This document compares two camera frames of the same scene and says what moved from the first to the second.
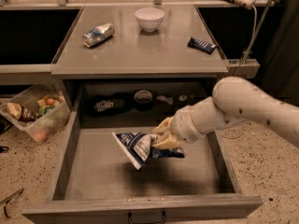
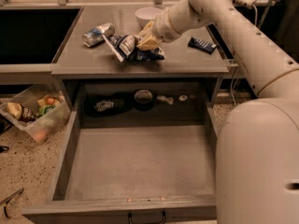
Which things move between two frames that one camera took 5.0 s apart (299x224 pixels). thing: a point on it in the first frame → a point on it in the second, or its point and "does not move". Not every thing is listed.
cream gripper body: [186, 123] → [164, 26]
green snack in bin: [42, 111] does not move
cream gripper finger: [164, 127] → [145, 32]
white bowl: [149, 19] does not move
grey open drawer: [95, 181] does not move
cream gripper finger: [167, 143] → [148, 45]
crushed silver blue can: [98, 35] does not move
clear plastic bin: [39, 110] does not move
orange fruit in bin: [50, 101] does not move
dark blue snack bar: [201, 46] does not move
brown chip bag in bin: [20, 112] does not move
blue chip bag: [139, 148] → [125, 47]
